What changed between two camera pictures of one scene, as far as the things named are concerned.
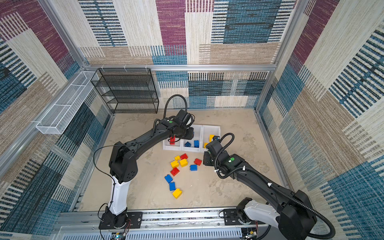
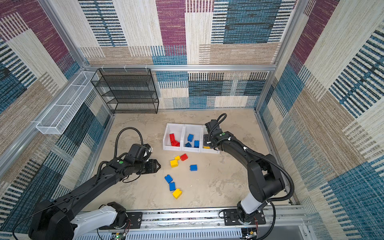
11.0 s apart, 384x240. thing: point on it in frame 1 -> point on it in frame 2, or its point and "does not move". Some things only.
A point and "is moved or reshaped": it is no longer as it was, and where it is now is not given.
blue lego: (196, 143) is moved or reshaped
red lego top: (183, 156) does not move
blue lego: (193, 167) does not move
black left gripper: (190, 135) -> (153, 165)
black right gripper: (206, 159) -> (209, 137)
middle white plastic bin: (195, 145) does not move
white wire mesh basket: (56, 119) does not move
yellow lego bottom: (177, 193) does not move
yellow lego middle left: (175, 164) does not move
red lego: (197, 161) -> (174, 143)
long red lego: (172, 139) does not move
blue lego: (168, 178) does not move
